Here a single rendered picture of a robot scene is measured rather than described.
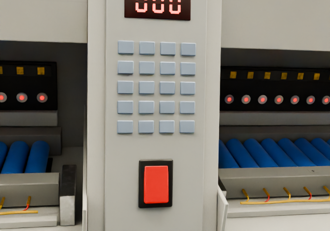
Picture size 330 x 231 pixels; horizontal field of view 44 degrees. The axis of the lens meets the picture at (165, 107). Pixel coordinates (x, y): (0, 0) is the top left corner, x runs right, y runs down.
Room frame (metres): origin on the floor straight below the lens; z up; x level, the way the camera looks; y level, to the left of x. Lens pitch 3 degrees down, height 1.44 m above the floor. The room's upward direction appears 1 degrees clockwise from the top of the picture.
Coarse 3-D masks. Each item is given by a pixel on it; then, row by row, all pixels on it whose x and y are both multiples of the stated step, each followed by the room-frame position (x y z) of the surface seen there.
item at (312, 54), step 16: (0, 48) 0.46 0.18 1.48; (16, 48) 0.46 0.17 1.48; (32, 48) 0.47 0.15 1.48; (48, 48) 0.47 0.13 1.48; (64, 48) 0.47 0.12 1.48; (80, 48) 0.48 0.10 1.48; (224, 48) 0.51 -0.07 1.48; (240, 48) 0.51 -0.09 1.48; (64, 64) 0.47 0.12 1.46; (80, 64) 0.48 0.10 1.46; (224, 64) 0.51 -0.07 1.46; (240, 64) 0.51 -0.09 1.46; (256, 64) 0.52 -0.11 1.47; (272, 64) 0.52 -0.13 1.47; (288, 64) 0.52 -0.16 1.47; (304, 64) 0.53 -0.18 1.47; (320, 64) 0.53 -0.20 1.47; (64, 80) 0.47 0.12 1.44; (80, 80) 0.48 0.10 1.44; (64, 96) 0.47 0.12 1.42; (80, 96) 0.48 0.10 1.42; (64, 112) 0.47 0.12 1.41; (80, 112) 0.48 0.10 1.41; (64, 128) 0.47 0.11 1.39; (80, 128) 0.48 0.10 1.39; (64, 144) 0.47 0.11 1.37; (80, 144) 0.48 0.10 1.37
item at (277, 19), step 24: (240, 0) 0.30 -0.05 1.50; (264, 0) 0.31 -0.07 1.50; (288, 0) 0.31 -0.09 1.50; (312, 0) 0.31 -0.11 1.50; (240, 24) 0.31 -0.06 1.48; (264, 24) 0.31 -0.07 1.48; (288, 24) 0.32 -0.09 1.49; (312, 24) 0.32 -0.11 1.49; (264, 48) 0.32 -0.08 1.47; (288, 48) 0.32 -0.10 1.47; (312, 48) 0.33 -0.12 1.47
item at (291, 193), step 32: (224, 96) 0.48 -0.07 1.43; (256, 96) 0.48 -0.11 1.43; (288, 96) 0.49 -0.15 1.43; (320, 96) 0.50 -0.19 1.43; (224, 128) 0.47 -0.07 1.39; (256, 128) 0.48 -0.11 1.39; (288, 128) 0.49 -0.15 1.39; (320, 128) 0.49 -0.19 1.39; (224, 160) 0.41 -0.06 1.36; (256, 160) 0.43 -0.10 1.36; (288, 160) 0.42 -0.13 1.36; (320, 160) 0.43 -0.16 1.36; (224, 192) 0.34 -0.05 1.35; (256, 192) 0.38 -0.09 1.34; (288, 192) 0.37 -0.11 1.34; (320, 192) 0.39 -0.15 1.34; (224, 224) 0.29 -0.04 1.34; (256, 224) 0.34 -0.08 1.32; (288, 224) 0.35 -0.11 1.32; (320, 224) 0.35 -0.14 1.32
